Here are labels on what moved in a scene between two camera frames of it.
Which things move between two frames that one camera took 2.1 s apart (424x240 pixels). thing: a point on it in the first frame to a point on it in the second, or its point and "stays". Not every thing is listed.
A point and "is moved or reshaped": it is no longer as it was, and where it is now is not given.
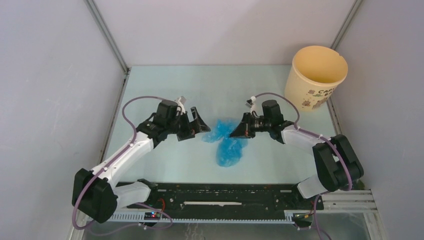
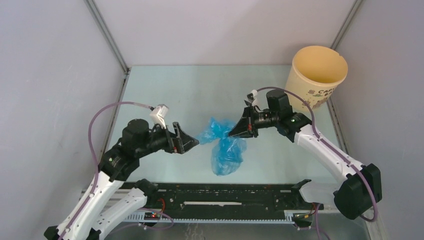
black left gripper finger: (185, 135) to (181, 149)
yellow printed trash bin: (313, 77) stays
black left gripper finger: (200, 124) to (186, 141)
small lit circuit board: (152, 216) stays
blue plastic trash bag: (229, 149) is moved or reshaped
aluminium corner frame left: (113, 42) stays
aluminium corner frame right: (345, 24) stays
